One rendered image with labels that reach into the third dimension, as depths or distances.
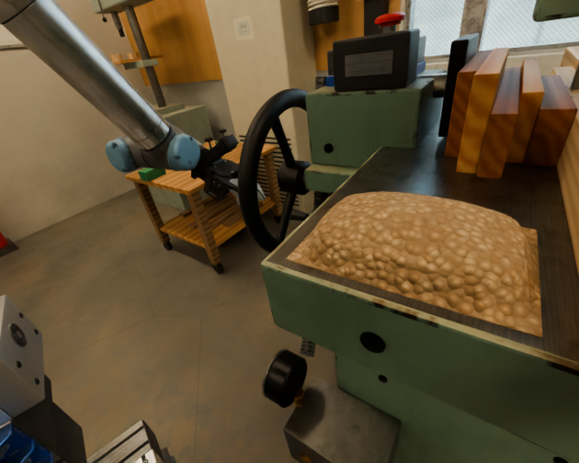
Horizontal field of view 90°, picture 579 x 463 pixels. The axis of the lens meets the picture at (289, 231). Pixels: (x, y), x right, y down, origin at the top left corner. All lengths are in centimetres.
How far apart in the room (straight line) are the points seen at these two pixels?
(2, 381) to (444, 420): 48
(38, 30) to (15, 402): 47
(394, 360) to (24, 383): 42
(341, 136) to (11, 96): 284
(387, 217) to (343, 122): 22
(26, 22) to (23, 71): 253
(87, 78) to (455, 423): 66
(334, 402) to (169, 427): 87
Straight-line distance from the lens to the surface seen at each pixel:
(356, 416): 43
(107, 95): 60
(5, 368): 48
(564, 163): 30
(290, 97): 49
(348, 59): 36
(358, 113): 36
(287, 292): 19
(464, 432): 40
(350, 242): 16
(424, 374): 18
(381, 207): 17
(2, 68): 308
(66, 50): 58
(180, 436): 120
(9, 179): 307
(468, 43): 36
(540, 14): 37
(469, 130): 28
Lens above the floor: 101
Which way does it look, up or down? 33 degrees down
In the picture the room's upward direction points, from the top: 9 degrees counter-clockwise
